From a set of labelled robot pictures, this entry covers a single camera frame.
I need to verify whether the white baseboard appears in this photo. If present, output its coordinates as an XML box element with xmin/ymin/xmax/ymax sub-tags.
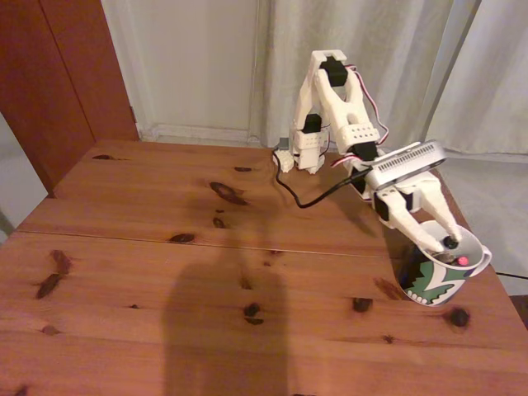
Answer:
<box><xmin>138</xmin><ymin>122</ymin><xmax>265</xmax><ymax>145</ymax></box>

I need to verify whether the white curtain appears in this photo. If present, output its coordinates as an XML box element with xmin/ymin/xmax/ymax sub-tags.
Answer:
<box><xmin>424</xmin><ymin>0</ymin><xmax>528</xmax><ymax>157</ymax></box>
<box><xmin>249</xmin><ymin>0</ymin><xmax>483</xmax><ymax>153</ymax></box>

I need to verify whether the black camera cable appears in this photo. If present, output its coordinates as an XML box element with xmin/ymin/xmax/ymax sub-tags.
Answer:
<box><xmin>274</xmin><ymin>150</ymin><xmax>370</xmax><ymax>210</ymax></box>

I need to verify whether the silver camera box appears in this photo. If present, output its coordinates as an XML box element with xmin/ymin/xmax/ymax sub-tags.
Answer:
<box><xmin>365</xmin><ymin>139</ymin><xmax>446</xmax><ymax>191</ymax></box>

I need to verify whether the white mug with green pattern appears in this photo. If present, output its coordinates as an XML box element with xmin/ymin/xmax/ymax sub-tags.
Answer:
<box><xmin>396</xmin><ymin>219</ymin><xmax>493</xmax><ymax>307</ymax></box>

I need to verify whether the brown wooden door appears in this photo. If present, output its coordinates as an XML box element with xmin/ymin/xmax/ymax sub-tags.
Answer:
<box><xmin>0</xmin><ymin>0</ymin><xmax>139</xmax><ymax>197</ymax></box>

